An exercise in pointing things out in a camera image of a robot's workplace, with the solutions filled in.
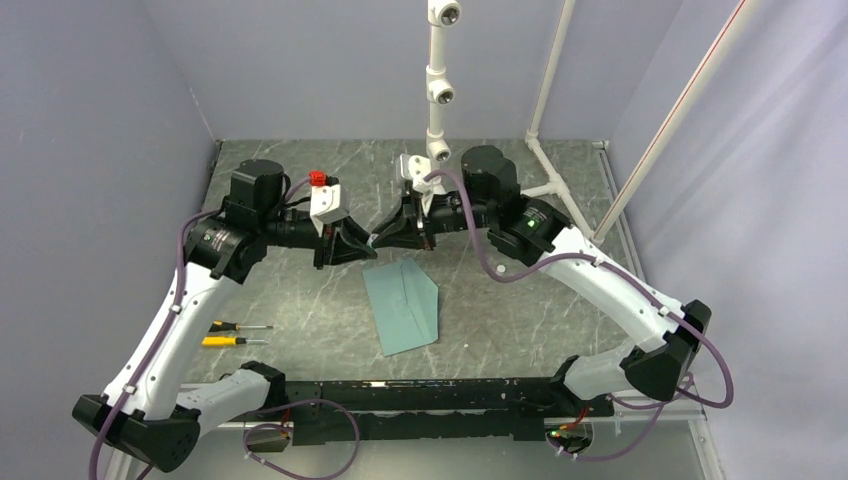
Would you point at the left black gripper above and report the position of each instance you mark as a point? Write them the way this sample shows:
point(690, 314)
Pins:
point(353, 242)

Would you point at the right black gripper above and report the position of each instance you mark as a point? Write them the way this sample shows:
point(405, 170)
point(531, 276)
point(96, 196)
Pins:
point(411, 239)

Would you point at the teal paper envelope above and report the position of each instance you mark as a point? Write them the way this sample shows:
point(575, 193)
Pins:
point(405, 304)

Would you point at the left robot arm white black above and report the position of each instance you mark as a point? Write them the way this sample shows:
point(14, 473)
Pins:
point(143, 411)

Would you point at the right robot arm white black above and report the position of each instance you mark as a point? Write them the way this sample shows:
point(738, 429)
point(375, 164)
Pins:
point(663, 333)

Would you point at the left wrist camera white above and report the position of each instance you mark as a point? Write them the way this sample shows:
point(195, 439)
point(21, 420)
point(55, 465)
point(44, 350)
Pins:
point(329, 201)

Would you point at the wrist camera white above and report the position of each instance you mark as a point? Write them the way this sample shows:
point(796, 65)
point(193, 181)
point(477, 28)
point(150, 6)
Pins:
point(414, 168)
point(329, 201)

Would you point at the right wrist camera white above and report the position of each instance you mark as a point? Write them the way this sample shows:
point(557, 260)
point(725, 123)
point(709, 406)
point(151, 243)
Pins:
point(414, 168)

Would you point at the yellow handled screwdriver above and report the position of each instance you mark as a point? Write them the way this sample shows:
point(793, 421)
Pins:
point(223, 341)

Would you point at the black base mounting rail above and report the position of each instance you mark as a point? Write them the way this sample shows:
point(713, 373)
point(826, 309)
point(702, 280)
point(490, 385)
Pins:
point(520, 408)

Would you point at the aluminium frame rail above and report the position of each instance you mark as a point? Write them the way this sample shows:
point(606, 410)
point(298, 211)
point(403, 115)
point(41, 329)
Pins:
point(166, 444)

